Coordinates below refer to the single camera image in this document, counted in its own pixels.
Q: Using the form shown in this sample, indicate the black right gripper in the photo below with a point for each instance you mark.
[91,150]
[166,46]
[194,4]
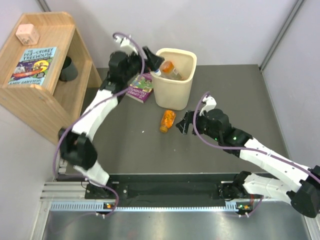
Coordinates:
[183,125]

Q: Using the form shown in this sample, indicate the dark grey cup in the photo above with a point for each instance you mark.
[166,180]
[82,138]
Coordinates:
[69,71]

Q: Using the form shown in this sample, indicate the small orange bottle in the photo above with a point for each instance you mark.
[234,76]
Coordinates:
[167,120]

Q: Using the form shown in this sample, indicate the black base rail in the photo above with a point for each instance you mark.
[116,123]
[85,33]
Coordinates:
[182,190]

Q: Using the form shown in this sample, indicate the purple Treehouse book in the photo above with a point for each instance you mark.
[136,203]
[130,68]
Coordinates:
[140,88]

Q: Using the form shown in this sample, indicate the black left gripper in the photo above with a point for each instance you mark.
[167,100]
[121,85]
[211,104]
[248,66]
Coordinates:
[153,62]

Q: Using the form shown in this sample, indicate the aluminium corner post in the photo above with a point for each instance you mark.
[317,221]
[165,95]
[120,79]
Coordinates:
[297,6]

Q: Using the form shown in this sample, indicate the pink cube block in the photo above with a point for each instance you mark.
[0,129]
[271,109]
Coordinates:
[27,34]

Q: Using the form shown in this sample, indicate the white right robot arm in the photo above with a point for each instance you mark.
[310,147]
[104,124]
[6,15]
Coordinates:
[295,184]

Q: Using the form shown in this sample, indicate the blue Treehouse book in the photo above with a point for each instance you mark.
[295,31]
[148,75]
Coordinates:
[34,66]

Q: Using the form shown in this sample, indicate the cream plastic bin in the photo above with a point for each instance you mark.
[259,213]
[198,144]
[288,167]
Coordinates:
[174,94]

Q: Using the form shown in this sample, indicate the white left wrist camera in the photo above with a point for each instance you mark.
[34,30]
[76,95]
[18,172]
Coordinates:
[125,44]

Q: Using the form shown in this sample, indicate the wooden shelf unit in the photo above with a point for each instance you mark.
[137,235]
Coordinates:
[47,109]

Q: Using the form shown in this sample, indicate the orange bottle white cap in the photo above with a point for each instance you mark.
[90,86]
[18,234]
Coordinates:
[169,71]

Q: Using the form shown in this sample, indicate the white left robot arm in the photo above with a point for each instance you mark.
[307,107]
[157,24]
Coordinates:
[76,142]

